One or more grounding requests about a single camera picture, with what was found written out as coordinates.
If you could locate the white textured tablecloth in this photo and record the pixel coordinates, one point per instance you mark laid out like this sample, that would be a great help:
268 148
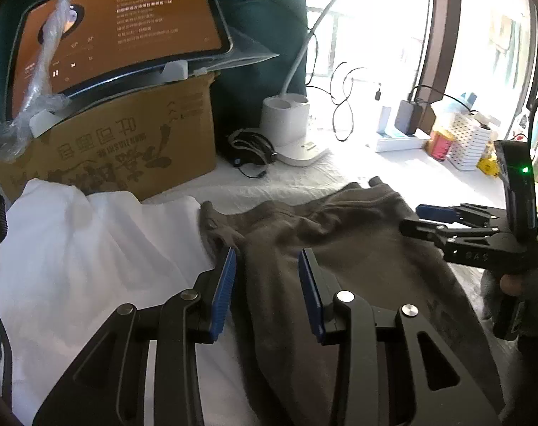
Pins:
317 177

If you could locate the white garment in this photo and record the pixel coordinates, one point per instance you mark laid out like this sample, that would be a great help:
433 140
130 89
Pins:
95 248

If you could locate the white perforated basket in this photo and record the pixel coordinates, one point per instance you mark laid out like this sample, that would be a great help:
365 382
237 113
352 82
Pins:
471 144

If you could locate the white power strip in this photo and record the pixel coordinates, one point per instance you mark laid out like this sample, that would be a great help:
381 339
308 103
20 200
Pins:
402 143

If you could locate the teal curtain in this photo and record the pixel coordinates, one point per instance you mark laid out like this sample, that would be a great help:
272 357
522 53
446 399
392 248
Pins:
260 0

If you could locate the tablet with orange screen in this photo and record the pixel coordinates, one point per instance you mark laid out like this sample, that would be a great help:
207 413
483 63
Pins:
140 22

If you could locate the person's right hand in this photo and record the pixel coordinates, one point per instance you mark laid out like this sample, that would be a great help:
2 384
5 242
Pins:
537 301

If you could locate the yellow packet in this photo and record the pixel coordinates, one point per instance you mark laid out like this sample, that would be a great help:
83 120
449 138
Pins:
488 166

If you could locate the grey charger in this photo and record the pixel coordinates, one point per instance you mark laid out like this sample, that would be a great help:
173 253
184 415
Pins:
406 117

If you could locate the white desk lamp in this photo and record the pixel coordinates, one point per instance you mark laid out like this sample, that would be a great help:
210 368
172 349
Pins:
291 120

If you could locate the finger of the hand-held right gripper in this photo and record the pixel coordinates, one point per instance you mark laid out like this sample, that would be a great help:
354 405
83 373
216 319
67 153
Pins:
428 230
433 212

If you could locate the white charger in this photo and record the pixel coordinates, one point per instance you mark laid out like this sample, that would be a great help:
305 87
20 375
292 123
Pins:
385 120

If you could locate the grey garment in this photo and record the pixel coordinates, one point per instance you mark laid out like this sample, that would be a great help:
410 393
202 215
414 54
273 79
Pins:
362 248

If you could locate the dark window frame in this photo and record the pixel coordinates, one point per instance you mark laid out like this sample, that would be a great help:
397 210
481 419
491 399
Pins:
431 31

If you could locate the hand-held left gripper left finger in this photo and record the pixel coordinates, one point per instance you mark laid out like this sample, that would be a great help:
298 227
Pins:
222 293

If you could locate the bag of blue face masks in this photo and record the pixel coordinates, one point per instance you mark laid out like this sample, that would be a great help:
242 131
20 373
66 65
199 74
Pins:
455 105

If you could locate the twisted clear plastic wrap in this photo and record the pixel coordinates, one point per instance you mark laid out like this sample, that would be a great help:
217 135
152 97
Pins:
51 44

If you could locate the cardboard box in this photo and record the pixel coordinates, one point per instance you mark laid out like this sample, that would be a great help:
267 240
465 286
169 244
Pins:
140 142

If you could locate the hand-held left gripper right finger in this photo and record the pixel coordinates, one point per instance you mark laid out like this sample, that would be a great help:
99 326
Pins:
311 297

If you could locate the black earphone bundle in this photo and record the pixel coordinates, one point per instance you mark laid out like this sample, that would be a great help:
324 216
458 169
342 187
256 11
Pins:
251 151

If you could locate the red and yellow can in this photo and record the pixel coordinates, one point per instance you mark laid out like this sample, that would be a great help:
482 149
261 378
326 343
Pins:
442 145

